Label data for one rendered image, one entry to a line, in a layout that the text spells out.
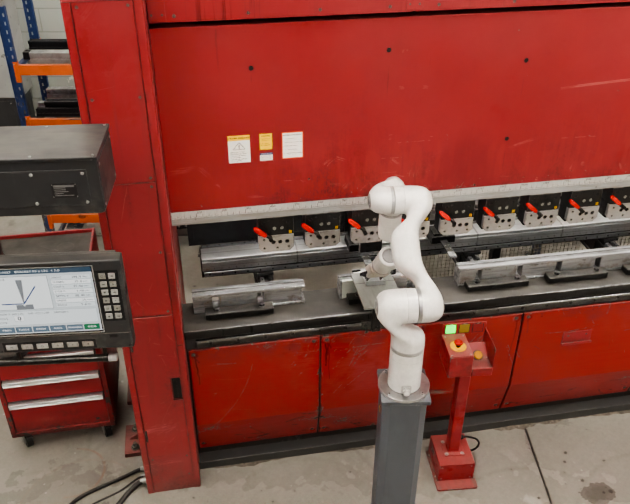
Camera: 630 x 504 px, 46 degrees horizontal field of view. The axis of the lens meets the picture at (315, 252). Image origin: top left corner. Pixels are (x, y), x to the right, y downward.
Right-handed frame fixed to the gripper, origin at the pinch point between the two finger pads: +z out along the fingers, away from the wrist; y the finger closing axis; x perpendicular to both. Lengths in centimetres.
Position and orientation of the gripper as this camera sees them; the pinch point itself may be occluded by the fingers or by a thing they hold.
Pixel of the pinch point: (374, 276)
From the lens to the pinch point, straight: 326.3
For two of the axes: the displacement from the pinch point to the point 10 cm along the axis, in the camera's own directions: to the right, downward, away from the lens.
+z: -1.2, 2.9, 9.5
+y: -9.8, 0.9, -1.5
